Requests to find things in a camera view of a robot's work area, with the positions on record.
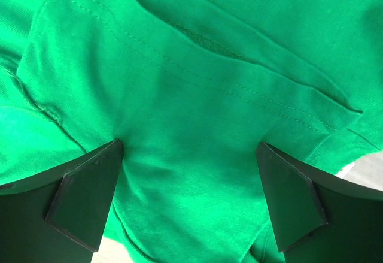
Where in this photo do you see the green t shirt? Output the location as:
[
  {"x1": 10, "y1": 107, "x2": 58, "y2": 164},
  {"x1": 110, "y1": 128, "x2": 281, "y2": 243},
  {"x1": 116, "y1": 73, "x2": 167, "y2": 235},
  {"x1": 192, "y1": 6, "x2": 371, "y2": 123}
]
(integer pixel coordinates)
[{"x1": 1, "y1": 0, "x2": 382, "y2": 262}]

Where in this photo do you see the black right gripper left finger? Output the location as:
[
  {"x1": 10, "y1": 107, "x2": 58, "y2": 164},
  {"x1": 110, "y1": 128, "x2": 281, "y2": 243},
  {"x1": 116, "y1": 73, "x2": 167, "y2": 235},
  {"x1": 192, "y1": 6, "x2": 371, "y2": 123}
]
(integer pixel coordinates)
[{"x1": 1, "y1": 140, "x2": 124, "y2": 263}]

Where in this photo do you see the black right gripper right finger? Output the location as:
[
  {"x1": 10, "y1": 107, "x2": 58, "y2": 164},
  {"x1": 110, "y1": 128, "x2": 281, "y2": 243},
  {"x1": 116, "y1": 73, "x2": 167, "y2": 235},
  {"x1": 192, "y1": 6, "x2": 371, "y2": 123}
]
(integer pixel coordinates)
[{"x1": 256, "y1": 143, "x2": 382, "y2": 263}]

